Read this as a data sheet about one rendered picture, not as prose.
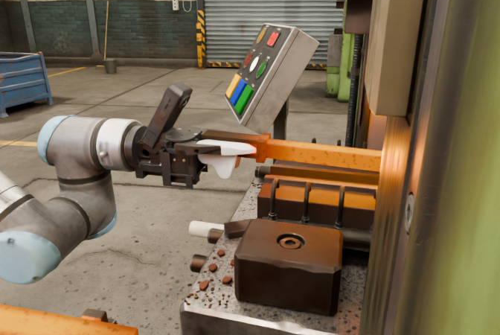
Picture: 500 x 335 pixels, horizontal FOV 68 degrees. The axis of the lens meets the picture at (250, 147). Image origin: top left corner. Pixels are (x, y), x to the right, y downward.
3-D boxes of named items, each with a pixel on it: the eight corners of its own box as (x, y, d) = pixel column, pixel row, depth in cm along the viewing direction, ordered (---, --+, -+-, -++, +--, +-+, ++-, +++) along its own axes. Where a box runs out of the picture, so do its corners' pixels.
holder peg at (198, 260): (189, 275, 57) (187, 260, 56) (196, 264, 59) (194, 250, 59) (214, 279, 56) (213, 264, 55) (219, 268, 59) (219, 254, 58)
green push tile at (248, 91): (238, 113, 100) (251, 89, 98) (234, 107, 107) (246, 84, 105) (243, 116, 100) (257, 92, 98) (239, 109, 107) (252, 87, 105)
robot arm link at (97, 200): (48, 246, 67) (34, 183, 63) (86, 214, 77) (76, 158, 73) (96, 251, 65) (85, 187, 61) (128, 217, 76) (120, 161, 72)
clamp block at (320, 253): (232, 301, 44) (231, 254, 42) (250, 257, 52) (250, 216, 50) (336, 320, 41) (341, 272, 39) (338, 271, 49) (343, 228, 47)
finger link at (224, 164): (257, 177, 59) (204, 170, 62) (257, 142, 57) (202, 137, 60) (251, 185, 56) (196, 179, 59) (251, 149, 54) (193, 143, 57)
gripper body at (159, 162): (212, 171, 66) (150, 165, 69) (210, 124, 63) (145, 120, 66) (196, 190, 59) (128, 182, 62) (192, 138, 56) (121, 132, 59)
